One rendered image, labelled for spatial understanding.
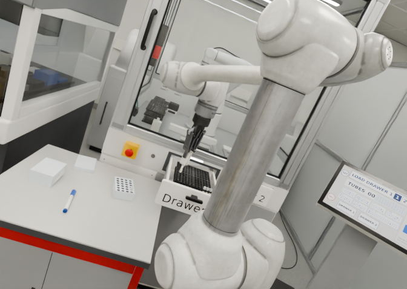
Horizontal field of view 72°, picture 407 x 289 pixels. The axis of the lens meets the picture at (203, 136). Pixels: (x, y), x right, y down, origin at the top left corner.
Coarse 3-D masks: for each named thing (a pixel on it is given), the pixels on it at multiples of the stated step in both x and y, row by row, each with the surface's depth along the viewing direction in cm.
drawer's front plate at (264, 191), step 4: (260, 188) 151; (264, 188) 151; (268, 188) 151; (272, 188) 152; (260, 192) 151; (264, 192) 151; (268, 192) 152; (272, 192) 152; (256, 196) 152; (260, 196) 152; (268, 196) 152; (256, 200) 153; (264, 200) 153; (268, 200) 153; (260, 204) 154; (264, 204) 154
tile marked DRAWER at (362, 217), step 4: (360, 212) 143; (360, 216) 142; (364, 216) 142; (368, 216) 141; (360, 220) 141; (364, 220) 141; (368, 220) 140; (372, 220) 140; (376, 220) 140; (368, 224) 139; (372, 224) 139; (376, 224) 139; (376, 228) 138
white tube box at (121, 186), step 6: (114, 180) 124; (120, 180) 126; (126, 180) 129; (132, 180) 130; (114, 186) 120; (120, 186) 121; (126, 186) 123; (132, 186) 125; (114, 192) 117; (120, 192) 117; (126, 192) 118; (132, 192) 121; (114, 198) 117; (120, 198) 118; (126, 198) 119; (132, 198) 120
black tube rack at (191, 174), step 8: (176, 168) 135; (184, 168) 139; (192, 168) 143; (176, 176) 127; (184, 176) 130; (192, 176) 134; (200, 176) 137; (208, 176) 141; (200, 184) 130; (208, 184) 132
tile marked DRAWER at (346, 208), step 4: (340, 204) 147; (344, 204) 146; (340, 208) 146; (344, 208) 145; (348, 208) 145; (352, 208) 145; (348, 212) 144; (352, 212) 144; (356, 212) 143; (352, 216) 142
